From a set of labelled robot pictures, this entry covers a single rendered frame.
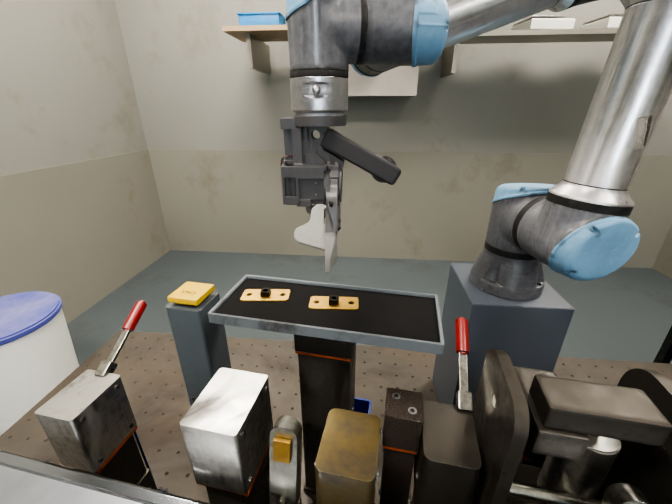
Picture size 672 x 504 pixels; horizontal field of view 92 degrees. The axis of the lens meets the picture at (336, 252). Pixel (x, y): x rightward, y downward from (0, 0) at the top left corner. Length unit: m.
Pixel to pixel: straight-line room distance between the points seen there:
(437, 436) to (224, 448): 0.27
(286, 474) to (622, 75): 0.69
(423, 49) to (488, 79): 2.91
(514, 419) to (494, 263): 0.42
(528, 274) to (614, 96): 0.34
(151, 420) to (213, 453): 0.61
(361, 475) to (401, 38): 0.51
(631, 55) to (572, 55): 2.99
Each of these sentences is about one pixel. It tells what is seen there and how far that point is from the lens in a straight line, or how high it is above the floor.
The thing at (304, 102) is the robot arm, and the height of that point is 1.47.
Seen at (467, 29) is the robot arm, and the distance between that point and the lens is 0.64.
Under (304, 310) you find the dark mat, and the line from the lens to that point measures 0.55.
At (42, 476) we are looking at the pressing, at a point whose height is 1.00.
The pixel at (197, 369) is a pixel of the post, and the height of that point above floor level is 1.00.
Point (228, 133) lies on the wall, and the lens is 3.48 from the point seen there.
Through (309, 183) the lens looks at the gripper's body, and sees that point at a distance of 0.45.
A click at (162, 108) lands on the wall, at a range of 3.76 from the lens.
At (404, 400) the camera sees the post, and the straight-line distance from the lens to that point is 0.50.
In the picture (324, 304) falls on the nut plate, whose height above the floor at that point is 1.16.
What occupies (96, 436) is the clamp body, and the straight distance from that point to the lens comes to 0.69.
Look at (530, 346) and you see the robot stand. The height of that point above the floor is 1.00.
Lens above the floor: 1.47
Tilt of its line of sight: 24 degrees down
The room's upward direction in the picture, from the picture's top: straight up
